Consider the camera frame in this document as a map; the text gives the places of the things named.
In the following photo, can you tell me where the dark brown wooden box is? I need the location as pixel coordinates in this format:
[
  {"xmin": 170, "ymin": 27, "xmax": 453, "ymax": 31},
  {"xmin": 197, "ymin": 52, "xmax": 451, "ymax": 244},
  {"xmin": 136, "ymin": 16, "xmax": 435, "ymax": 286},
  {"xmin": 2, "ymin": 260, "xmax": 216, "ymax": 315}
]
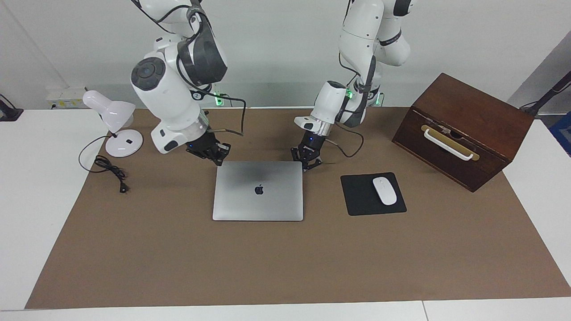
[{"xmin": 392, "ymin": 73, "xmax": 534, "ymax": 193}]

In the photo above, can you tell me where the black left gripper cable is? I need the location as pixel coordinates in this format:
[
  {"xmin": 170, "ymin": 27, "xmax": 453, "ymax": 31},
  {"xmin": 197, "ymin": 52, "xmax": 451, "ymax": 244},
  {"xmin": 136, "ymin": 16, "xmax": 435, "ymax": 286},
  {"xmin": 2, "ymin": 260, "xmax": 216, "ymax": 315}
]
[{"xmin": 325, "ymin": 119, "xmax": 364, "ymax": 158}]

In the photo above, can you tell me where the white power strip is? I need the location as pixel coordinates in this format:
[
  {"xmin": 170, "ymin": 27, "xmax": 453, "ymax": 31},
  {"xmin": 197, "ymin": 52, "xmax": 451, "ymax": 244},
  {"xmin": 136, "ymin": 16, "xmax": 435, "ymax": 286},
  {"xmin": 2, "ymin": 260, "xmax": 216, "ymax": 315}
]
[{"xmin": 46, "ymin": 87, "xmax": 90, "ymax": 109}]

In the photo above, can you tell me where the black lamp power cable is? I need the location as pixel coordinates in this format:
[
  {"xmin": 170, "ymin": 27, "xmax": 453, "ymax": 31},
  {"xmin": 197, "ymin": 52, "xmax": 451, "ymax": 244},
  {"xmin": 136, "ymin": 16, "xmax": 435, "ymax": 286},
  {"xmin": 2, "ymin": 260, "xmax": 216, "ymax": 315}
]
[{"xmin": 79, "ymin": 135, "xmax": 130, "ymax": 194}]

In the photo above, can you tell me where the brown table mat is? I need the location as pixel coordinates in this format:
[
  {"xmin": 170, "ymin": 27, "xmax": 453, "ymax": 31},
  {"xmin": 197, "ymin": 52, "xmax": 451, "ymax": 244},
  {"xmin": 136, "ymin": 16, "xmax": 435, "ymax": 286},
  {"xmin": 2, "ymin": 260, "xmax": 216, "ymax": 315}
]
[{"xmin": 25, "ymin": 106, "xmax": 571, "ymax": 309}]

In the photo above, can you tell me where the black clamp mount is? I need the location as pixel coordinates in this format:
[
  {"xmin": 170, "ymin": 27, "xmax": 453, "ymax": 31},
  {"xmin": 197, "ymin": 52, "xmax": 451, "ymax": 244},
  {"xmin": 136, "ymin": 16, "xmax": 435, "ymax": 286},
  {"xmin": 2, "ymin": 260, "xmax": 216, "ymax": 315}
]
[{"xmin": 0, "ymin": 94, "xmax": 24, "ymax": 122}]

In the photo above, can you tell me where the blue object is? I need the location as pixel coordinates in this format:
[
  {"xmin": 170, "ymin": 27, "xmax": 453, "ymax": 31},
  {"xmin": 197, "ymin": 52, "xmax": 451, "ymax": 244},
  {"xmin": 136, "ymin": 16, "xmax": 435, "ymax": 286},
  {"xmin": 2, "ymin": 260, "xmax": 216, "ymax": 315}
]
[{"xmin": 550, "ymin": 111, "xmax": 571, "ymax": 156}]

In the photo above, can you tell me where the white desk lamp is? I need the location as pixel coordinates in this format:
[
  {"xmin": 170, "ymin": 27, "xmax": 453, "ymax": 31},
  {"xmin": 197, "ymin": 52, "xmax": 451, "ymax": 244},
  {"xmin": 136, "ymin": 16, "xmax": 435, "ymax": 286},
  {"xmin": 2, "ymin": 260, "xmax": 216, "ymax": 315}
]
[{"xmin": 83, "ymin": 90, "xmax": 144, "ymax": 158}]

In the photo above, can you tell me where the brass handle plate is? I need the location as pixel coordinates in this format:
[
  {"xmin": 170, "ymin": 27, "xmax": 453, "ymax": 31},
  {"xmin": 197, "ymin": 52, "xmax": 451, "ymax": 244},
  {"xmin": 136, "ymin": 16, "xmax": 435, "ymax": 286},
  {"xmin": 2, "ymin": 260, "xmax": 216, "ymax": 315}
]
[{"xmin": 421, "ymin": 124, "xmax": 480, "ymax": 161}]

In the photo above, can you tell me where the black mouse pad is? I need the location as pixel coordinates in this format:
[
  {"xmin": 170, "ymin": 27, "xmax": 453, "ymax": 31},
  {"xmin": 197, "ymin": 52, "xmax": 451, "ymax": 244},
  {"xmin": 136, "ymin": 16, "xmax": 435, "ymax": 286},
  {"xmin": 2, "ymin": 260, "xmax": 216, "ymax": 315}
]
[{"xmin": 340, "ymin": 172, "xmax": 407, "ymax": 216}]

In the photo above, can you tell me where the grey aluminium laptop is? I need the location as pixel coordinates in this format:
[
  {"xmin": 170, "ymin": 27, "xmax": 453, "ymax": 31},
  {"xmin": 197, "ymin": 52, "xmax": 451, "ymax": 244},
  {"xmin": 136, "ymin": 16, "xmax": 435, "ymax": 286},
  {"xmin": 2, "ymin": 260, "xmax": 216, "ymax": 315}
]
[{"xmin": 212, "ymin": 160, "xmax": 304, "ymax": 222}]

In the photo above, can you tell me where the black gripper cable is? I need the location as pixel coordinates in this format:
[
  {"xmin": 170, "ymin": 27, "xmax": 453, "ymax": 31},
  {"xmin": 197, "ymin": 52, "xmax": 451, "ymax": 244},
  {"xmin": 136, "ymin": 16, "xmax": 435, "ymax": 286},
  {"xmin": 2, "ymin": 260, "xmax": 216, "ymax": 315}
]
[
  {"xmin": 325, "ymin": 119, "xmax": 364, "ymax": 158},
  {"xmin": 176, "ymin": 0, "xmax": 247, "ymax": 136}
]

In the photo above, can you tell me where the white computer mouse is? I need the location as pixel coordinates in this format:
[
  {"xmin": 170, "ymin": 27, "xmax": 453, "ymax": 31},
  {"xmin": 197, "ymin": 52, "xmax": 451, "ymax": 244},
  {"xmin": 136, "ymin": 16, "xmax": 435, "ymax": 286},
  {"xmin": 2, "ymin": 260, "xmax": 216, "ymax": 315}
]
[{"xmin": 372, "ymin": 177, "xmax": 397, "ymax": 206}]

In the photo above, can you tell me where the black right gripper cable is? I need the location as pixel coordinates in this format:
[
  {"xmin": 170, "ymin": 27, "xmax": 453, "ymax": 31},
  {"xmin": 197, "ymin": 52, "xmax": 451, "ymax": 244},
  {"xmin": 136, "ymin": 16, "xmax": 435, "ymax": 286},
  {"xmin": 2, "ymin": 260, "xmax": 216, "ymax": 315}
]
[{"xmin": 176, "ymin": 0, "xmax": 247, "ymax": 136}]

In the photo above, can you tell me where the white box handle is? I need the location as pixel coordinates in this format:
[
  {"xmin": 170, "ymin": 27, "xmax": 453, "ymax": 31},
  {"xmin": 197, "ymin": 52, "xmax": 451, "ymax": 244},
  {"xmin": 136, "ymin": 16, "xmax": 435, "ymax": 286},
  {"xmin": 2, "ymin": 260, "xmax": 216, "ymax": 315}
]
[{"xmin": 423, "ymin": 128, "xmax": 474, "ymax": 161}]

